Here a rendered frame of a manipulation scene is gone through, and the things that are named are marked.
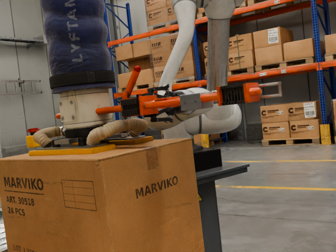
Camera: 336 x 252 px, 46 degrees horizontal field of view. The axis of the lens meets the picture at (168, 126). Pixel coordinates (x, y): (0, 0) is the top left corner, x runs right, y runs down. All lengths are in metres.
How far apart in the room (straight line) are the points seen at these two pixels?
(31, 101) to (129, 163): 11.61
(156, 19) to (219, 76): 8.18
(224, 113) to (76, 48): 0.88
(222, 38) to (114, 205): 1.04
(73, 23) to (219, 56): 0.78
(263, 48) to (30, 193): 7.65
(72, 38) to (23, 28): 11.67
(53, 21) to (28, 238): 0.73
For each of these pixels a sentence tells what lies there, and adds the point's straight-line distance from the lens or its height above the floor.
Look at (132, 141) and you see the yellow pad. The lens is 1.34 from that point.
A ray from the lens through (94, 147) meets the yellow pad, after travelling 1.22.
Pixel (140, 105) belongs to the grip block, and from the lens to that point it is 1.19.
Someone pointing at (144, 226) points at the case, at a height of 0.74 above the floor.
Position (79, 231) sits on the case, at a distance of 1.19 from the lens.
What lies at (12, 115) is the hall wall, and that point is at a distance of 12.26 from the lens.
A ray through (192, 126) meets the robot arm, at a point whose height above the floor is 0.97.
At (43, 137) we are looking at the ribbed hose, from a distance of 1.45.
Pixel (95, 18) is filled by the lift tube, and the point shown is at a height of 1.40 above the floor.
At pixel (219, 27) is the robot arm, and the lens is 1.84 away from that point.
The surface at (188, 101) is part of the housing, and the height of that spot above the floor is 1.09.
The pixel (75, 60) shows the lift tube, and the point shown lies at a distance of 1.33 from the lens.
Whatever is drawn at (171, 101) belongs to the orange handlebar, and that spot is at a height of 1.09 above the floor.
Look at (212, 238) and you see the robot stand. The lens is 2.08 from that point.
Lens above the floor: 1.08
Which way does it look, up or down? 3 degrees down
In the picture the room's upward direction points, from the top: 6 degrees counter-clockwise
